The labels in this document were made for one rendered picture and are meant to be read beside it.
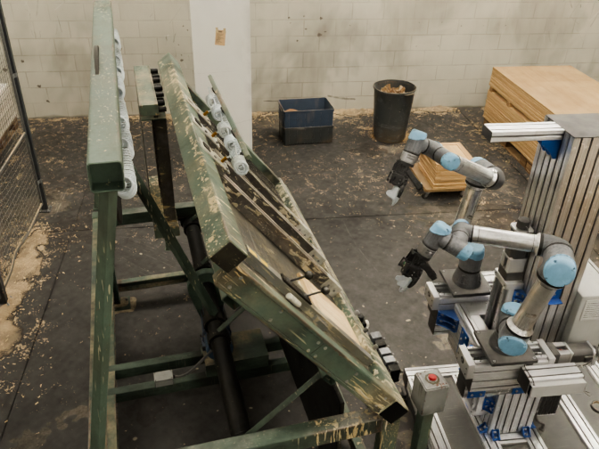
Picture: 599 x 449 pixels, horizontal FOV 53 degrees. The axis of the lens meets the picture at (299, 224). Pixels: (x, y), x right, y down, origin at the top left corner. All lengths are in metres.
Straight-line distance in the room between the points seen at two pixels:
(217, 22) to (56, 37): 2.41
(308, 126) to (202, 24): 1.75
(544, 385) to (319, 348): 1.11
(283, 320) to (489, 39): 6.75
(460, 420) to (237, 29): 4.26
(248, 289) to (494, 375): 1.37
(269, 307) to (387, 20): 6.18
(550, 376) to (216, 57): 4.58
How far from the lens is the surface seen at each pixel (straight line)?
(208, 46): 6.35
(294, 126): 7.07
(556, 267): 2.51
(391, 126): 7.26
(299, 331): 2.32
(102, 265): 2.03
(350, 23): 7.92
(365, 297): 4.78
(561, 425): 3.93
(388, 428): 2.95
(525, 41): 8.80
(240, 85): 6.47
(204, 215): 2.21
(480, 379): 3.01
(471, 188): 3.17
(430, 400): 2.91
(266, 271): 2.42
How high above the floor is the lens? 2.98
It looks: 32 degrees down
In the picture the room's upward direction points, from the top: 2 degrees clockwise
